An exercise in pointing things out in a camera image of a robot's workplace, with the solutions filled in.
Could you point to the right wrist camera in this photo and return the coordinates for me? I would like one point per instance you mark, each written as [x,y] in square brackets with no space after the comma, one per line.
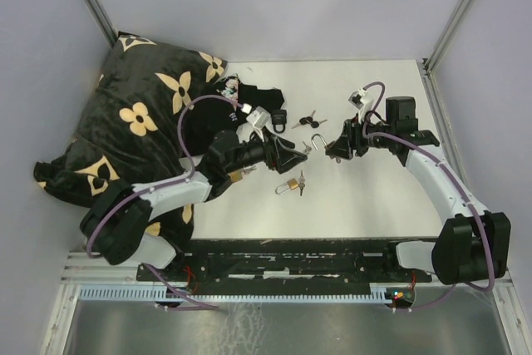
[363,103]

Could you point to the right aluminium corner post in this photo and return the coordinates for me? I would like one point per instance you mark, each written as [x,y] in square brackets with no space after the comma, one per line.
[455,20]

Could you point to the black floral pillow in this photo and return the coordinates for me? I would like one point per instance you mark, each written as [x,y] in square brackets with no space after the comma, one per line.
[131,127]

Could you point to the black printed garment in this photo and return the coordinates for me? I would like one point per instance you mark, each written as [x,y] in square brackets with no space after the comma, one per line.
[209,116]

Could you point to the large brass padlock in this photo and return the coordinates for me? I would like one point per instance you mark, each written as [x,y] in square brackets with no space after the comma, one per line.
[235,176]

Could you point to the small padlock key bunch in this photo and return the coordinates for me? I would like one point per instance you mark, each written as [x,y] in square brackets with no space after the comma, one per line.
[301,183]

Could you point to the small brass padlock long shackle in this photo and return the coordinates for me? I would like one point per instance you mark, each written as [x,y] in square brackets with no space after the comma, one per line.
[290,185]

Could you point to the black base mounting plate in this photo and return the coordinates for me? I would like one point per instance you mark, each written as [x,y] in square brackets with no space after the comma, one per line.
[265,266]

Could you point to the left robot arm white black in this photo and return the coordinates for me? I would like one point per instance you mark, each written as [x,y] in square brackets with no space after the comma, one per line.
[115,225]

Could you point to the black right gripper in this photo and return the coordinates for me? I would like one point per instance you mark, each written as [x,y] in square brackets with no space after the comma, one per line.
[352,131]

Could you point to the black padlock key bunch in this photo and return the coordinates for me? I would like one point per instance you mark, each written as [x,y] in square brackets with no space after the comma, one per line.
[309,121]

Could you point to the large padlock key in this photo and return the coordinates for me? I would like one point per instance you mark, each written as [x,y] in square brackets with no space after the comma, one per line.
[249,169]

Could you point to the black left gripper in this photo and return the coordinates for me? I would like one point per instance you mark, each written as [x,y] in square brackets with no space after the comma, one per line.
[281,160]

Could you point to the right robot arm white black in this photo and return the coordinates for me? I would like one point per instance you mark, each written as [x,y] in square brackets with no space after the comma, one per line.
[473,244]

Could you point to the black padlock with keys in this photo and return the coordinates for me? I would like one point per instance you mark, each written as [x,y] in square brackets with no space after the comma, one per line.
[279,120]

